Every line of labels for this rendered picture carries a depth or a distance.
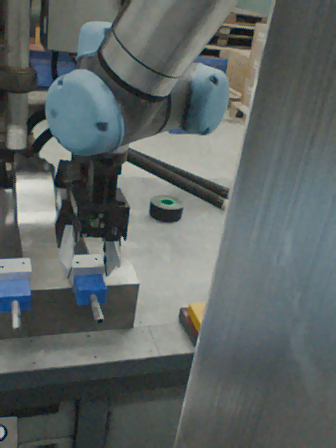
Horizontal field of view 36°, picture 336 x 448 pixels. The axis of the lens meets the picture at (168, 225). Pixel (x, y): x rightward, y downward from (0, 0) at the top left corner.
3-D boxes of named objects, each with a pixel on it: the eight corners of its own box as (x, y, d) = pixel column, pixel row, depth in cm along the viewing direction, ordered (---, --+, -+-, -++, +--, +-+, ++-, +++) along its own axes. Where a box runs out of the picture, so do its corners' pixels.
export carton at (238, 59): (279, 99, 578) (288, 63, 559) (243, 96, 563) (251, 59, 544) (254, 85, 630) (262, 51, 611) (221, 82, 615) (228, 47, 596)
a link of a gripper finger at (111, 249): (112, 293, 75) (103, 241, 71) (104, 271, 80) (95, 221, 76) (132, 288, 76) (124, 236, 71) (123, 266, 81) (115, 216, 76)
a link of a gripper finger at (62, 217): (48, 246, 74) (65, 192, 70) (47, 241, 75) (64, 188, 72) (79, 252, 76) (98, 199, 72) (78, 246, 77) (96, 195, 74)
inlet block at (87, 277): (115, 334, 73) (119, 304, 70) (80, 337, 71) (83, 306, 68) (97, 282, 83) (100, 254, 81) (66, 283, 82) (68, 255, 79)
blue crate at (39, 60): (98, 91, 444) (100, 65, 434) (23, 85, 424) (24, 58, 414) (89, 79, 480) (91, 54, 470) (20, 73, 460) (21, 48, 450)
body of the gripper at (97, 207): (72, 247, 68) (77, 161, 62) (63, 217, 75) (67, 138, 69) (128, 245, 70) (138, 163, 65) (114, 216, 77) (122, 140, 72)
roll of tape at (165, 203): (160, 204, 129) (162, 191, 127) (187, 215, 125) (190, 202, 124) (142, 214, 122) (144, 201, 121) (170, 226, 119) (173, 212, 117)
